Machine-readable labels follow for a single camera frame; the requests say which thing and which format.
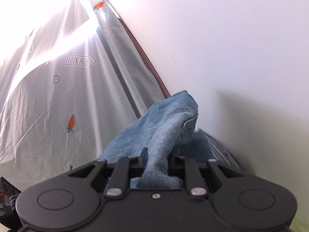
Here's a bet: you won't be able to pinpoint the black device with red wires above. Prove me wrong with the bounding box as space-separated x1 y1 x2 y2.
0 177 22 231

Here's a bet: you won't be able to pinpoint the grey carrot print sheet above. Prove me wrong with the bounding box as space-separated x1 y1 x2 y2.
1 0 165 190

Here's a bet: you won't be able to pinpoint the blue denim jeans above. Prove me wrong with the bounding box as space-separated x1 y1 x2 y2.
99 91 214 190

